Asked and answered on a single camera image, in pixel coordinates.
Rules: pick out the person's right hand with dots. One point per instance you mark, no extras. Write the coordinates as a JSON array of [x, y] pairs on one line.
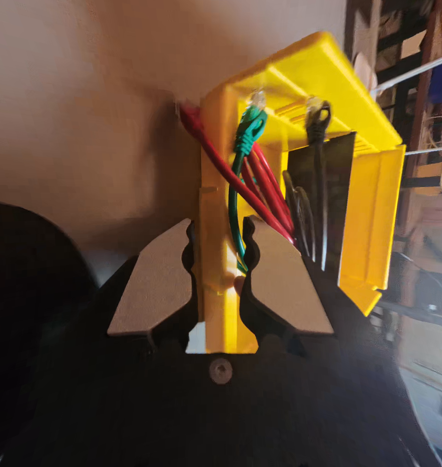
[[239, 286]]

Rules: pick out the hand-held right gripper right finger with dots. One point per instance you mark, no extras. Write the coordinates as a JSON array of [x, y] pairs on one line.
[[283, 288]]

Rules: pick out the yellow plastic bin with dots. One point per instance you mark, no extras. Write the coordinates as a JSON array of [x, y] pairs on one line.
[[367, 219]]

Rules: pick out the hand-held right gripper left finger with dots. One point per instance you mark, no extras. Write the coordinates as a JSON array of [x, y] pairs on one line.
[[155, 288]]

